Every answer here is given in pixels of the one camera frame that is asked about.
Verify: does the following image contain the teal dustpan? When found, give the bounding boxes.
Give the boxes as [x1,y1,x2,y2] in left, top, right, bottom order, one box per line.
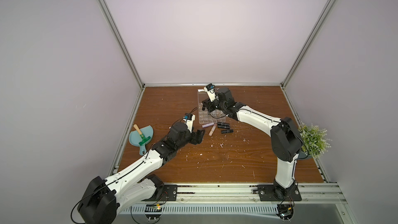
[129,124,154,156]

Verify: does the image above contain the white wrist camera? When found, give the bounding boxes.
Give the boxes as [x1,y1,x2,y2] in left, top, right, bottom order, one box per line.
[204,83,217,102]
[183,113,195,133]

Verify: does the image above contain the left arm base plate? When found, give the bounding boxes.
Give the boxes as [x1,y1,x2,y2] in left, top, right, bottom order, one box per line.
[145,185,178,202]

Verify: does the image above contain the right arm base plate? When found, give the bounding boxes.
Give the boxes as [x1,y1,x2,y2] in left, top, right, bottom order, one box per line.
[253,184,302,202]

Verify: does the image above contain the clear acrylic lipstick organizer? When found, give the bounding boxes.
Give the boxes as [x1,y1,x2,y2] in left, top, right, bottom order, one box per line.
[198,89,227,124]

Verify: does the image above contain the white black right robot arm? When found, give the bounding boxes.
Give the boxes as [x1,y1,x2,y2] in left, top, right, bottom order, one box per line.
[202,84,303,191]

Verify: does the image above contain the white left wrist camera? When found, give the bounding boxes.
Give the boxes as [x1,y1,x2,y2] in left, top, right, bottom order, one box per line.
[183,113,195,133]

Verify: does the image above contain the green rake wooden handle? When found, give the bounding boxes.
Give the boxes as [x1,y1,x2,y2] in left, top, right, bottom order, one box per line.
[133,124,152,145]

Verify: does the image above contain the green potted plant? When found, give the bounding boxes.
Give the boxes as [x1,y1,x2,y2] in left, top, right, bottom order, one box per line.
[298,124,331,159]

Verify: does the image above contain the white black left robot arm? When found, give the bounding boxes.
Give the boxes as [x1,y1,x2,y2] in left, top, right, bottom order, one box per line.
[74,121,205,224]

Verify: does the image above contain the aluminium front rail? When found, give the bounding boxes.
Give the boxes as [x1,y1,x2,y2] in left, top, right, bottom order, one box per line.
[123,183,346,208]

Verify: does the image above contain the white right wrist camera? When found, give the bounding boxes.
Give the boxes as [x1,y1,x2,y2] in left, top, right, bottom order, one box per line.
[204,83,217,102]

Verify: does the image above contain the beige lipstick tube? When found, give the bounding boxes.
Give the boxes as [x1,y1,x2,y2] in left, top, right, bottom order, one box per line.
[209,123,217,136]

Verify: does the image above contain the black silver lipstick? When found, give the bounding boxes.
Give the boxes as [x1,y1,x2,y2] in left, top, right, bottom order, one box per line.
[221,129,234,134]

